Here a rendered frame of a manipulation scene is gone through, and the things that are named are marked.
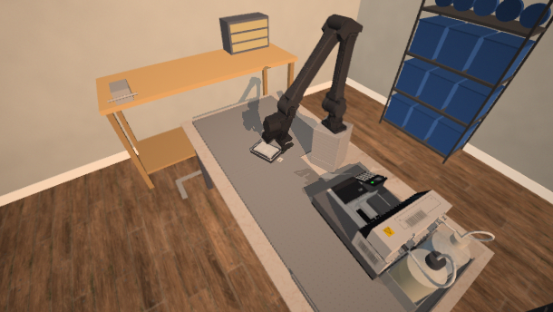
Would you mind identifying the white multiwell plate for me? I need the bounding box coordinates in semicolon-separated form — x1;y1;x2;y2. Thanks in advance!
254;141;278;158

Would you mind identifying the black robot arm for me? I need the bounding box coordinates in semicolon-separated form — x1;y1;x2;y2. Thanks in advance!
262;14;363;145

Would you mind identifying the dark grey raised edge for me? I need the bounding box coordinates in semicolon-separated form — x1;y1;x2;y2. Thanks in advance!
291;258;475;312

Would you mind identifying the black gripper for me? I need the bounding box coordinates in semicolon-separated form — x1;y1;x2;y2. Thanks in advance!
275;129;294;154

